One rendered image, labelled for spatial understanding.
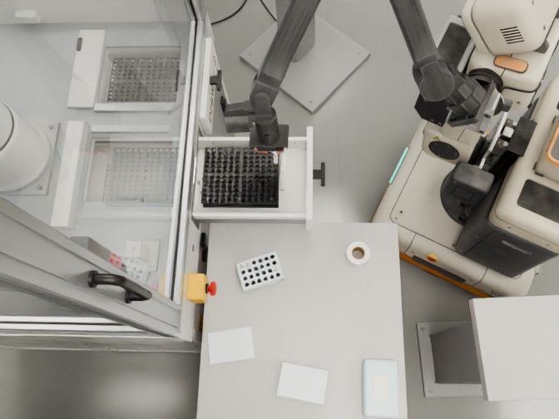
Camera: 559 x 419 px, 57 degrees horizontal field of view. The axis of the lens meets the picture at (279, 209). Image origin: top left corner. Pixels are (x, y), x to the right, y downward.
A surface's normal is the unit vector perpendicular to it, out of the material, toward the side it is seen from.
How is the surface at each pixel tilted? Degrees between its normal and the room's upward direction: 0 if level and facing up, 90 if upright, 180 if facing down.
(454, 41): 0
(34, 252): 90
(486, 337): 0
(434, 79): 58
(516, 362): 0
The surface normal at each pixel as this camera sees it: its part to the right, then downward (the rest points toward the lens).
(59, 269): 1.00, 0.00
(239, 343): -0.05, -0.32
